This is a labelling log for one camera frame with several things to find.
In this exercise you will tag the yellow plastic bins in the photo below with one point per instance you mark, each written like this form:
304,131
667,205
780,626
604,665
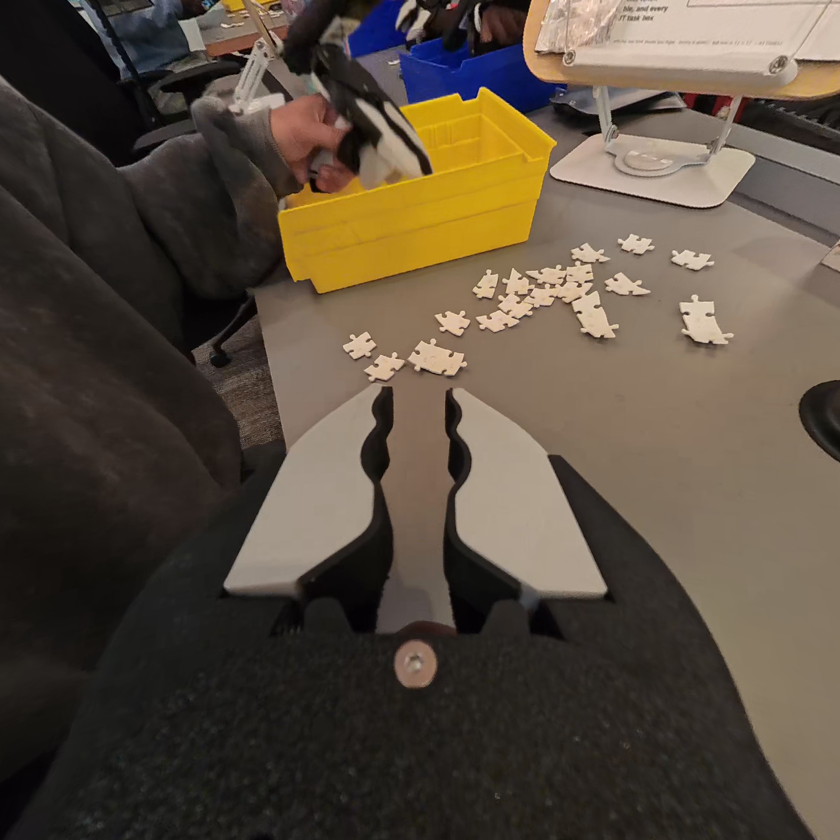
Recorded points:
420,229

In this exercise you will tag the joined white puzzle pieces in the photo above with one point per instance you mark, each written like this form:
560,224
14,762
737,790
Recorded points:
436,359

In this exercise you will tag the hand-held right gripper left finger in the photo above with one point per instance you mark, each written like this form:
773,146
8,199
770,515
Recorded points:
308,518

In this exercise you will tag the person's dark clothing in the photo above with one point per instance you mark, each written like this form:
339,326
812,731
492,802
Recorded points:
79,394

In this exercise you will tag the black round table grommet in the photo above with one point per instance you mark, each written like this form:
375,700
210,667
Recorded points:
823,420

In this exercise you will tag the person's left forearm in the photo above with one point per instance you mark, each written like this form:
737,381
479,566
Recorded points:
216,184

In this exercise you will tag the person's left hand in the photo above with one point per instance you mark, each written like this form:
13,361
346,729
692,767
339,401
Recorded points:
302,131

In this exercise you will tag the pile of white puzzle pieces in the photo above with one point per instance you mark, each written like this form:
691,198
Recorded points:
515,282

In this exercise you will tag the white printed paper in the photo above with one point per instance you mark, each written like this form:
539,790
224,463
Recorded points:
722,33

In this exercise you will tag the wooden board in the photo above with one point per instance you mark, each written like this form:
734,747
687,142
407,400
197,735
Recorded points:
814,85

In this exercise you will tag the blue plastic bin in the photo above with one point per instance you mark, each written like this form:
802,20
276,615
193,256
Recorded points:
459,72
374,33

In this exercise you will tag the scattered white puzzle pieces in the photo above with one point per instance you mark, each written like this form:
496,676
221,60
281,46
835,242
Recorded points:
703,321

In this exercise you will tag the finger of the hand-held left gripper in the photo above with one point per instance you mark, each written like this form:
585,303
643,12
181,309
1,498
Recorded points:
394,141
394,98

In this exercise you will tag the white phone stand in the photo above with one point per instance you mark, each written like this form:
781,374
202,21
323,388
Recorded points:
253,72

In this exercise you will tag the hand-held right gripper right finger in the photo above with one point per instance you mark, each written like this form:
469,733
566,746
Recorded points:
525,518

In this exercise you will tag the loose white puzzle pieces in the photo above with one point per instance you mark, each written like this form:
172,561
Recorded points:
594,318

